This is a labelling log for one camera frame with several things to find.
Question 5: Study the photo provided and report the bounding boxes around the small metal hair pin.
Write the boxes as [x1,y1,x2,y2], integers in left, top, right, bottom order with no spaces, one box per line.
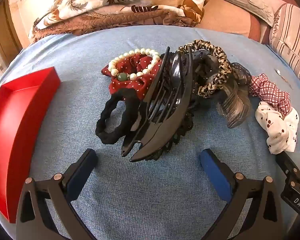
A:
[276,69,294,90]

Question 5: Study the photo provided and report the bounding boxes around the black braided hair tie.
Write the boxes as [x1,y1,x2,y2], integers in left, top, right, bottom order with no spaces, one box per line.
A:
[95,90,140,145]

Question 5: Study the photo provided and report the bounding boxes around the red polka dot scrunchie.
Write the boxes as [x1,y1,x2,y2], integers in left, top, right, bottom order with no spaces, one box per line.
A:
[101,52,163,100]

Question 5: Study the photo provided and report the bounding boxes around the striped pillow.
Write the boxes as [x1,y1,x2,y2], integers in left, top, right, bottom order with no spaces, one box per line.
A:
[269,3,300,93]

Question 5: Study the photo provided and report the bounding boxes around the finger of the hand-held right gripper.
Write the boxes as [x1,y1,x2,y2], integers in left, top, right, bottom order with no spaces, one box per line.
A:
[276,151,300,180]

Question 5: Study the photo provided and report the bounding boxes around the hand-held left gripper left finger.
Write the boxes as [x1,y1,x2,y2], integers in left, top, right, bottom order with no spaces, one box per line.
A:
[16,148,99,240]

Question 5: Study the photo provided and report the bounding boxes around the white cherry print scrunchie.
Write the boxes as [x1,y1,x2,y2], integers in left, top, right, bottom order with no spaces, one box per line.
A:
[255,101,300,155]

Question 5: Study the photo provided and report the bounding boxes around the blue cloth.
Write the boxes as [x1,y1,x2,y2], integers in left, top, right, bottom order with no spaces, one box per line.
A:
[0,25,300,240]

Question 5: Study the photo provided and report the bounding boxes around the large pearl bracelet green bead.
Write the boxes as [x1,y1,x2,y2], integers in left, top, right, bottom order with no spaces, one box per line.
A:
[108,48,161,82]

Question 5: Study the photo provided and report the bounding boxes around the large black claw clip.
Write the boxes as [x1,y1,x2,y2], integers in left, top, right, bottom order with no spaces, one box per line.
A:
[120,45,194,162]

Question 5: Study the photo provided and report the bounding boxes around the red tray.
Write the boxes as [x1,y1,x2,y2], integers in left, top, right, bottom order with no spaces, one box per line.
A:
[0,67,61,224]

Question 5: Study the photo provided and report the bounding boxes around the leopard print hair tie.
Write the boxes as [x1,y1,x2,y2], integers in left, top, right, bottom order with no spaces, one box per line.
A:
[177,39,233,99]

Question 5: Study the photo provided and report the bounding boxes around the floral blanket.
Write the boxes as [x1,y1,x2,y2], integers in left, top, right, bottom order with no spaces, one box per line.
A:
[27,0,213,43]

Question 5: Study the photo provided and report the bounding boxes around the red plaid scrunchie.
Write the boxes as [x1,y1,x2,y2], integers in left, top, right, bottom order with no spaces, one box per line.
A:
[247,73,292,117]

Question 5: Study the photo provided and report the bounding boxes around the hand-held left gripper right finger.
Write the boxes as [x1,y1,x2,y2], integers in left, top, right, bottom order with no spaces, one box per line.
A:
[199,148,290,240]

